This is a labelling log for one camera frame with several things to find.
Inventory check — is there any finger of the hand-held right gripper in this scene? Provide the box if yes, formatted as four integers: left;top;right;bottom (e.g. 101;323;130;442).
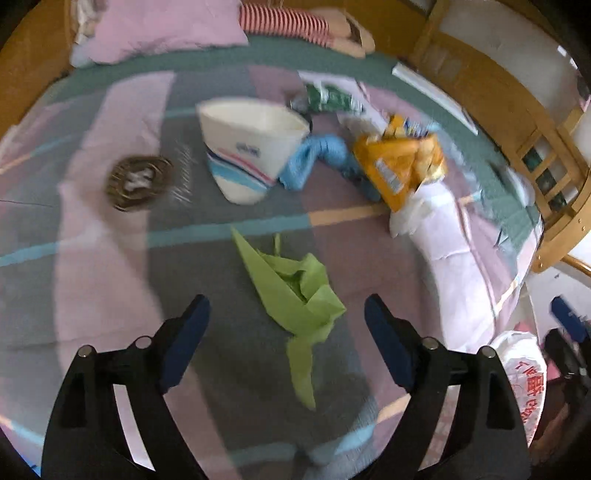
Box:
544;330;591;379
550;296;591;342

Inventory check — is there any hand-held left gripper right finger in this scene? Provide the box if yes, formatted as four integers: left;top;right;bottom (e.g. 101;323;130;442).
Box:
365;294;532;480

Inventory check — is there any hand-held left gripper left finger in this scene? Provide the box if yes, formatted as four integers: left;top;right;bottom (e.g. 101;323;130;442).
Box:
41;294;211;480

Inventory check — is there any red printed white plastic bag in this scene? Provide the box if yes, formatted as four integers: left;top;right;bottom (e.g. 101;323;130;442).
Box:
489;330;548;448

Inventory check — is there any green paper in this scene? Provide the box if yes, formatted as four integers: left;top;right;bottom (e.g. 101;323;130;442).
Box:
231;227;346;411

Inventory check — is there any yellow snack packet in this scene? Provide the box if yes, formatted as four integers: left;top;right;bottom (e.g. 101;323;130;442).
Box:
352;115;448;213

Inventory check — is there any striped white paper cup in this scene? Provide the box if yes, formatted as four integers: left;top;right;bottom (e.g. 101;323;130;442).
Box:
196;98;311;205

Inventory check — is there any green snack packet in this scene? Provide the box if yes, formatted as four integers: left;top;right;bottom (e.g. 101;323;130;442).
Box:
300;82;365;116

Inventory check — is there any wooden bunk ladder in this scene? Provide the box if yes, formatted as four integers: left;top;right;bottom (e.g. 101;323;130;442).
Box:
512;106;591;273

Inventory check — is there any plaid blanket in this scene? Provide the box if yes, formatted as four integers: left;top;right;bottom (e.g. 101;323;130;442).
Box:
0;65;546;480

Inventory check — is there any wooden bunk bed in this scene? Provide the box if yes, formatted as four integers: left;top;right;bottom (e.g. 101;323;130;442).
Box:
0;0;591;273

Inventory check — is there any white board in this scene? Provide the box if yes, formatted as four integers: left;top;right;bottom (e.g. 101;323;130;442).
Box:
392;62;478;137

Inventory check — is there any green bed mat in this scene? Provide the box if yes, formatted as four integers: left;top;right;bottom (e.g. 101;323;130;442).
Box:
37;34;541;245

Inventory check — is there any pink pillow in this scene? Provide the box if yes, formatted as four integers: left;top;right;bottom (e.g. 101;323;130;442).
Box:
69;0;250;68

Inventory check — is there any striped plush doll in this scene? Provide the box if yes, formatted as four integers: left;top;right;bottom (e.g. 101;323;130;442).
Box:
238;2;377;58

